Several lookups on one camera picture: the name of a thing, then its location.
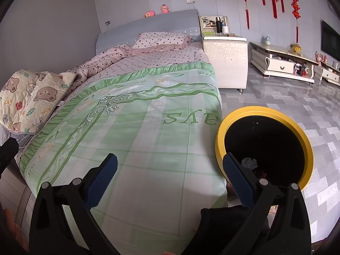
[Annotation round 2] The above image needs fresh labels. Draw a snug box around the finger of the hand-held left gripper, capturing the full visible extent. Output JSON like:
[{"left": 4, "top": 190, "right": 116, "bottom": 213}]
[{"left": 0, "top": 137, "right": 20, "bottom": 174}]

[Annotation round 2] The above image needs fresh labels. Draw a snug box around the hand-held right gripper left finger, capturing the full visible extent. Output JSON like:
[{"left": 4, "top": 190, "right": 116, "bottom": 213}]
[{"left": 29, "top": 153, "right": 119, "bottom": 255}]

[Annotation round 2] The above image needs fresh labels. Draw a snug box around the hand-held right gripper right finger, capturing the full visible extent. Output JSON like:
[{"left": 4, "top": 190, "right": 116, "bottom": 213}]
[{"left": 222, "top": 153, "right": 311, "bottom": 255}]

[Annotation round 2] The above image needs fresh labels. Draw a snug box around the white cloth bundle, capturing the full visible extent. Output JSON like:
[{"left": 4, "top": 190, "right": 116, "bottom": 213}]
[{"left": 240, "top": 157, "right": 258, "bottom": 169}]

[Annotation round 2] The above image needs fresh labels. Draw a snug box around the yellow round trash bin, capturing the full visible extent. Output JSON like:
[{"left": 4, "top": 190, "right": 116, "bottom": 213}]
[{"left": 215, "top": 106, "right": 314, "bottom": 192}]

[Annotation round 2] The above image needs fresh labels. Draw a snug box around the person's left hand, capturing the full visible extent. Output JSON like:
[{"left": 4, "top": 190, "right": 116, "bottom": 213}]
[{"left": 0, "top": 208, "right": 28, "bottom": 255}]

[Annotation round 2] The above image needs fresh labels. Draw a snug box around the green patterned bedsheet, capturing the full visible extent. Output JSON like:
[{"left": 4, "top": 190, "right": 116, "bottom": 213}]
[{"left": 18, "top": 61, "right": 229, "bottom": 255}]

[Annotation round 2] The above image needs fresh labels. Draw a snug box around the bear print blanket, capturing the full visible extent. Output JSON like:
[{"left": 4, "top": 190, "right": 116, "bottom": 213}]
[{"left": 0, "top": 69, "right": 77, "bottom": 135}]

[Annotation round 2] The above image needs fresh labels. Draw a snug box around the pink dotted quilt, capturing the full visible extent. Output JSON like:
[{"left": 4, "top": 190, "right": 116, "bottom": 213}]
[{"left": 60, "top": 45, "right": 133, "bottom": 85}]

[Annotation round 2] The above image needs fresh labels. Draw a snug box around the white nightstand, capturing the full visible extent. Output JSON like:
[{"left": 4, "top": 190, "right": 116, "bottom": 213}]
[{"left": 202, "top": 34, "right": 249, "bottom": 94}]

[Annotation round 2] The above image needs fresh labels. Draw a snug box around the white TV stand with drawer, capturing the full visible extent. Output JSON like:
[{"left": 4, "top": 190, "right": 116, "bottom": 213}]
[{"left": 250, "top": 42, "right": 319, "bottom": 85}]

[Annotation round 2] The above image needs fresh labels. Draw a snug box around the pink dotted bed sheet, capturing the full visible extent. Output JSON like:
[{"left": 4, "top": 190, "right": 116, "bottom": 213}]
[{"left": 80, "top": 44, "right": 213, "bottom": 85}]

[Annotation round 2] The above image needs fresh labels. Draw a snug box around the small white cabinet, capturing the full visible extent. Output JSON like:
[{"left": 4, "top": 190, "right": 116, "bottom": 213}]
[{"left": 313, "top": 61, "right": 340, "bottom": 85}]

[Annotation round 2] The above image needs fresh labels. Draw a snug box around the pink dotted pillow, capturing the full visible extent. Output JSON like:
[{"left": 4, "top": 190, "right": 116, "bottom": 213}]
[{"left": 131, "top": 32, "right": 192, "bottom": 55}]

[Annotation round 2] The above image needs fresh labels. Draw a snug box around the grey upholstered headboard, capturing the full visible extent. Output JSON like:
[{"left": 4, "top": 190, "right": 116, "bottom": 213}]
[{"left": 96, "top": 9, "right": 200, "bottom": 56}]

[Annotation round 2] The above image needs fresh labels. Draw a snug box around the black wall television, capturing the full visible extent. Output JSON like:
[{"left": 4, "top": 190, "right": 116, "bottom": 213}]
[{"left": 321, "top": 20, "right": 340, "bottom": 61}]

